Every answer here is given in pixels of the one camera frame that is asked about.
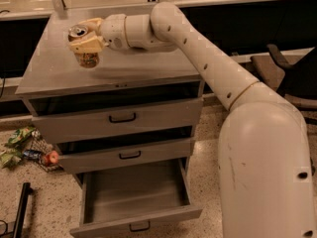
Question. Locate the grey top drawer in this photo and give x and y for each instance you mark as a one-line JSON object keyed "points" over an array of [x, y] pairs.
{"points": [[85, 116]]}

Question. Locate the black office chair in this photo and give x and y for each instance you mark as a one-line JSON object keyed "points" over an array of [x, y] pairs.
{"points": [[293, 77]]}

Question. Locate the black stand bar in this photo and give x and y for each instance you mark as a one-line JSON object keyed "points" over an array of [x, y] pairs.
{"points": [[20, 216]]}

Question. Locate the grey drawer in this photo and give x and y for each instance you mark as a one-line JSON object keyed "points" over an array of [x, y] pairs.
{"points": [[101, 154], [114, 198], [85, 116]]}

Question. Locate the red apple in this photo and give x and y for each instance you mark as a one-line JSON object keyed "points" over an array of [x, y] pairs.
{"points": [[51, 158]]}

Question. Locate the green chip bag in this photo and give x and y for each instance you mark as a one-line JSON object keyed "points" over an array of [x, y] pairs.
{"points": [[19, 137], [10, 158]]}

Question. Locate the grey bottom drawer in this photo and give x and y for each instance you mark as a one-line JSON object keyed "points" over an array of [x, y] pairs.
{"points": [[114, 198]]}

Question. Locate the black bottom drawer handle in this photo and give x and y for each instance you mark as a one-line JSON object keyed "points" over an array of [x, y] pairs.
{"points": [[140, 226]]}

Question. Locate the grey middle drawer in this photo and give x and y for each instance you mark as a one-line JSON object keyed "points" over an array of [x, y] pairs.
{"points": [[101, 154]]}

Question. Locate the black drawer handle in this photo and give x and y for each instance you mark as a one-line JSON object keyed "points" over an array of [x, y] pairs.
{"points": [[124, 118], [129, 156], [140, 226]]}

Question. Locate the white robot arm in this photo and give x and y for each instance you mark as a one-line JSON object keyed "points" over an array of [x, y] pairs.
{"points": [[266, 184]]}

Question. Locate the black top drawer handle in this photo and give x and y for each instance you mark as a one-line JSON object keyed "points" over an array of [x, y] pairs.
{"points": [[124, 118]]}

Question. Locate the grey drawer cabinet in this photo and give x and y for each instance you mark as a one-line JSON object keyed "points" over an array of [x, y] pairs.
{"points": [[54, 71]]}

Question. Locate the orange soda can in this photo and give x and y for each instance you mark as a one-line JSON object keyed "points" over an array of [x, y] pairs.
{"points": [[84, 60]]}

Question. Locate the black middle drawer handle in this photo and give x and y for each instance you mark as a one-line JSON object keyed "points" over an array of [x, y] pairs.
{"points": [[129, 156]]}

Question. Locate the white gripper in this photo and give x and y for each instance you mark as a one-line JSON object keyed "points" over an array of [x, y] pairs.
{"points": [[113, 31]]}

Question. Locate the blue can on floor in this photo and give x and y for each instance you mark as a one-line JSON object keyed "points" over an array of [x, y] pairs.
{"points": [[32, 154]]}

